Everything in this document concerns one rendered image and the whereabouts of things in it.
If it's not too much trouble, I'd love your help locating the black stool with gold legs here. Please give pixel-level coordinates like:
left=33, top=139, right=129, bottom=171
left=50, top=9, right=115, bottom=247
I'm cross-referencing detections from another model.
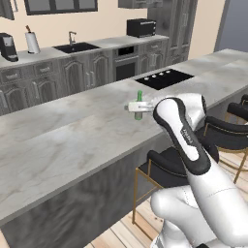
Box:
left=131, top=141, right=221, bottom=242
left=224, top=93, right=248, bottom=124
left=193, top=115, right=248, bottom=185

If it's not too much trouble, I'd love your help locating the green beer bottle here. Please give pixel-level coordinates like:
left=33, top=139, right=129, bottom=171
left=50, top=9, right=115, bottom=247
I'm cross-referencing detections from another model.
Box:
left=135, top=89, right=145, bottom=121

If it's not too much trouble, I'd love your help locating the black toaster oven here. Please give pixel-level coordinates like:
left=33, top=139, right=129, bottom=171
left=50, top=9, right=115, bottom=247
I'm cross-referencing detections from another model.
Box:
left=126, top=17, right=158, bottom=39

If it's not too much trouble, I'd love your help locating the grey base cupboard run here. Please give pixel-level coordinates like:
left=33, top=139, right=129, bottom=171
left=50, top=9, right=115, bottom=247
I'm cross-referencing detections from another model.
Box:
left=0, top=34, right=171, bottom=117

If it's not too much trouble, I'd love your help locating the grey wall cupboard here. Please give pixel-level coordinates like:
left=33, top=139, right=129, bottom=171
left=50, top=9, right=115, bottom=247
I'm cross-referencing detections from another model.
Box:
left=117, top=0, right=164, bottom=10
left=0, top=0, right=16, bottom=21

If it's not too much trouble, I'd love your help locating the white paper towel roll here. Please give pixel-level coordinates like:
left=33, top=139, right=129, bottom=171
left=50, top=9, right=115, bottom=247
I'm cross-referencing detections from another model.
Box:
left=24, top=25, right=42, bottom=55

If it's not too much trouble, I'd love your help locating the black built-in oven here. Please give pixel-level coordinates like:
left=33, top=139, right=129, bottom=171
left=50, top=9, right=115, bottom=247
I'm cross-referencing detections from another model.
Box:
left=111, top=45, right=140, bottom=82

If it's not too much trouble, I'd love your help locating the black hob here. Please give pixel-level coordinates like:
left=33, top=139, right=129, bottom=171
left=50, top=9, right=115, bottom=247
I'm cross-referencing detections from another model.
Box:
left=134, top=68, right=196, bottom=91

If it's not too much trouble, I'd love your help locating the black coffee machine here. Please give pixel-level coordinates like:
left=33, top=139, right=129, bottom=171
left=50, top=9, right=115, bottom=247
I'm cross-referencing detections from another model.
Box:
left=0, top=32, right=19, bottom=63

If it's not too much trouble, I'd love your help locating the grey tall cupboard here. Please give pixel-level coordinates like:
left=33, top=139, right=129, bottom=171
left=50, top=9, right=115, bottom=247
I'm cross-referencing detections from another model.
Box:
left=146, top=0, right=200, bottom=67

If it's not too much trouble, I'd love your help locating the grey marble kitchen island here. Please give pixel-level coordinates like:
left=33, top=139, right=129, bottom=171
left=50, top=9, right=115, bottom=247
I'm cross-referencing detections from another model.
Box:
left=0, top=47, right=248, bottom=248

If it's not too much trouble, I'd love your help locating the grey tap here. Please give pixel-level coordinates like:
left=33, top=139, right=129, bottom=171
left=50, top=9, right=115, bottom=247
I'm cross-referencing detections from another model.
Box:
left=68, top=30, right=78, bottom=47

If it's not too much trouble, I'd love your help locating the black sink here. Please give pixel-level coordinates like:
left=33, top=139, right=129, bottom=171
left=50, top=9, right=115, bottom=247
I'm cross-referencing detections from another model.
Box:
left=52, top=42, right=102, bottom=55

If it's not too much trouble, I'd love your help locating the dark framed window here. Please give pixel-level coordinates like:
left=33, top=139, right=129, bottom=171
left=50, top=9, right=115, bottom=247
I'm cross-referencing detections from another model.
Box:
left=23, top=0, right=99, bottom=16

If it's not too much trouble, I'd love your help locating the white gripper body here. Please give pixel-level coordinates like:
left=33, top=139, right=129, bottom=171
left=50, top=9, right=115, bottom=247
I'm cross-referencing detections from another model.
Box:
left=128, top=101, right=148, bottom=114

